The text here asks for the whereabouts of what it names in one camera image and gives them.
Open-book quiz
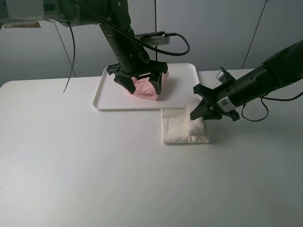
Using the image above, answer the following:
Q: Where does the pink terry towel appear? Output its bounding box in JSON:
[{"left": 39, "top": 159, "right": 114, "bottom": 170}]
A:
[{"left": 132, "top": 73, "right": 160, "bottom": 101}]

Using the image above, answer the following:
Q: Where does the white rectangular plastic tray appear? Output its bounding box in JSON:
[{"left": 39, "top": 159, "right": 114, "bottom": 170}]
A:
[{"left": 93, "top": 63, "right": 199, "bottom": 111}]

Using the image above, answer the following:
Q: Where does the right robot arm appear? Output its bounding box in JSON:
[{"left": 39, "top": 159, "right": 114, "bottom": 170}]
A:
[{"left": 190, "top": 41, "right": 303, "bottom": 121}]

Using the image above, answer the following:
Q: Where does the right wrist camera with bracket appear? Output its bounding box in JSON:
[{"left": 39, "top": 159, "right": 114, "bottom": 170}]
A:
[{"left": 216, "top": 67, "right": 235, "bottom": 84}]

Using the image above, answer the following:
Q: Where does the cream white terry towel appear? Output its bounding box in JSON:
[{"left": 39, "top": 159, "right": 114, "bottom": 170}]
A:
[{"left": 161, "top": 99, "right": 210, "bottom": 144}]

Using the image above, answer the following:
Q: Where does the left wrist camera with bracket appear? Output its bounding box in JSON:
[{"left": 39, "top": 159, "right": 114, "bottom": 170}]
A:
[{"left": 134, "top": 31, "right": 170, "bottom": 46}]

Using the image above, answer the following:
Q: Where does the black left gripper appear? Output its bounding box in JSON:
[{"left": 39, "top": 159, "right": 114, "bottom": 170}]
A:
[{"left": 99, "top": 24, "right": 168, "bottom": 95}]

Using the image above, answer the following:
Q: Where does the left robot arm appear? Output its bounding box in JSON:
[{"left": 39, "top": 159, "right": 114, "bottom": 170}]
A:
[{"left": 0, "top": 0, "right": 168, "bottom": 95}]

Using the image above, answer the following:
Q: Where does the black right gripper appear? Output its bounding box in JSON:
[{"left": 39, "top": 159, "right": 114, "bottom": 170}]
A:
[{"left": 190, "top": 66, "right": 270, "bottom": 121}]

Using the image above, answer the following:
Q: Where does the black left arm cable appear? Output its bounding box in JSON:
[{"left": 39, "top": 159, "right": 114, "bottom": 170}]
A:
[{"left": 63, "top": 0, "right": 191, "bottom": 94}]

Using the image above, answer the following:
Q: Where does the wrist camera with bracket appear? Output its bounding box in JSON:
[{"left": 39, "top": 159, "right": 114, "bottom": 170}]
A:
[
  {"left": 216, "top": 67, "right": 235, "bottom": 84},
  {"left": 134, "top": 31, "right": 170, "bottom": 46}
]

